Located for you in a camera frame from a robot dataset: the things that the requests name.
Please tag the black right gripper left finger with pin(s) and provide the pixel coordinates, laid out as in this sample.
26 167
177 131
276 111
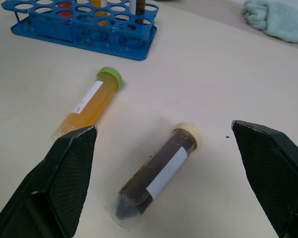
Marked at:
52 188

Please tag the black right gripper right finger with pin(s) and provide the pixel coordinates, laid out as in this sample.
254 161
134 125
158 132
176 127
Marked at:
270 173

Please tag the cream-capped dark liquid tube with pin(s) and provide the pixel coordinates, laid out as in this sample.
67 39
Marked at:
155 173

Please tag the green-capped orange liquid tube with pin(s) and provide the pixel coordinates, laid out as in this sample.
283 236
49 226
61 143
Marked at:
90 102

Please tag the blue test tube rack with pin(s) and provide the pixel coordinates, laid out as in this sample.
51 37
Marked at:
84 29

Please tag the red-capped tubes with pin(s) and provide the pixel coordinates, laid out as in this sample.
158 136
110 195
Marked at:
65 14

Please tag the light green towel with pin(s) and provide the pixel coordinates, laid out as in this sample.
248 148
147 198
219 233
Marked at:
278 18

